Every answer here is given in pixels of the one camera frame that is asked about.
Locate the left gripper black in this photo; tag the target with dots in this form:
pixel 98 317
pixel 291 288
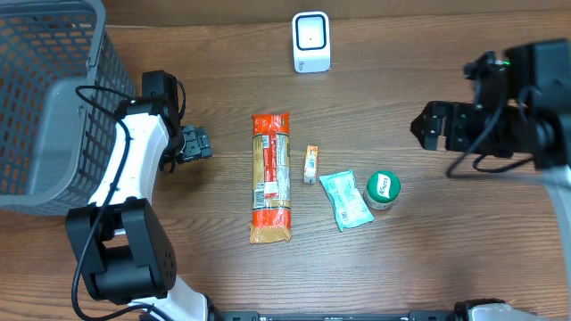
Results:
pixel 192 145

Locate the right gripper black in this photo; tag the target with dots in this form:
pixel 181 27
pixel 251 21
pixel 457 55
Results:
pixel 459 128

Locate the green lid Knorr jar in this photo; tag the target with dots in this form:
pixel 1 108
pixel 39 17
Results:
pixel 382 190

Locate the red snack bar packet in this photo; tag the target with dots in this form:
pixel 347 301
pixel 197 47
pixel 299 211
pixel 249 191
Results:
pixel 271 179

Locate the orange tissue packet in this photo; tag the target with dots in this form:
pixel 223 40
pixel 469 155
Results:
pixel 311 164

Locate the green wet wipes packet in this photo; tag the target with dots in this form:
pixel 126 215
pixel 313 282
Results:
pixel 349 207

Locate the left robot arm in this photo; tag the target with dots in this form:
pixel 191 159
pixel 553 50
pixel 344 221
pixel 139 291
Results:
pixel 123 254

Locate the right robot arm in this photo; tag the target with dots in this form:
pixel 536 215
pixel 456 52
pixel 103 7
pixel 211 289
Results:
pixel 518 126

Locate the white barcode scanner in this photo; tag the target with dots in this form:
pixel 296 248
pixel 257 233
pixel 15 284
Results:
pixel 311 42

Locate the grey plastic shopping basket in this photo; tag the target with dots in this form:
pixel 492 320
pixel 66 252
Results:
pixel 55 56

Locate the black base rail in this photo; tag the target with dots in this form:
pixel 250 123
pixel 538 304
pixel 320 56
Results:
pixel 414 315

